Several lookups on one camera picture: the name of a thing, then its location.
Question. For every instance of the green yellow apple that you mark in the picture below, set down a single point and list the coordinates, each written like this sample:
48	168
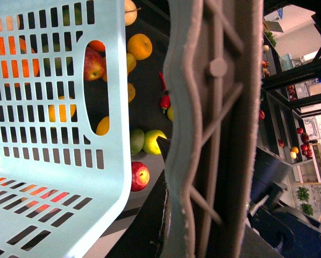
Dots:
150	142

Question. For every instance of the red chili pepper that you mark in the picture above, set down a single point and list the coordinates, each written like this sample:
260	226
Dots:
165	100

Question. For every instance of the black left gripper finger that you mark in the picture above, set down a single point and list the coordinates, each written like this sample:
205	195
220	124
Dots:
164	147

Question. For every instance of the yellow lemon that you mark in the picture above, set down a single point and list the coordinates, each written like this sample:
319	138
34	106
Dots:
61	113

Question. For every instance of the red apple on shelf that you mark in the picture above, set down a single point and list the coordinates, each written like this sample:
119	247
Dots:
94	65

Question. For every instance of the white pear far right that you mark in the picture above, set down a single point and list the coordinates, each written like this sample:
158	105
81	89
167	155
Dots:
131	12

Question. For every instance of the light blue plastic basket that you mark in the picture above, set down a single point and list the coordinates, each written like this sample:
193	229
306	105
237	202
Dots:
62	185

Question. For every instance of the red yellow apple front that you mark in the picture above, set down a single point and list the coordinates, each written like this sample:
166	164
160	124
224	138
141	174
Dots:
140	176

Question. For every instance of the green mango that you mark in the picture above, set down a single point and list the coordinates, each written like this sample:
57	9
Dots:
137	138

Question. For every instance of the small orange back right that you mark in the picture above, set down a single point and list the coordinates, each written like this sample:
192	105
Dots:
16	67

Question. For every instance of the grey basket handle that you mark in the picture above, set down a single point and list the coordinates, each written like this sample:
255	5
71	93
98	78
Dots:
212	71

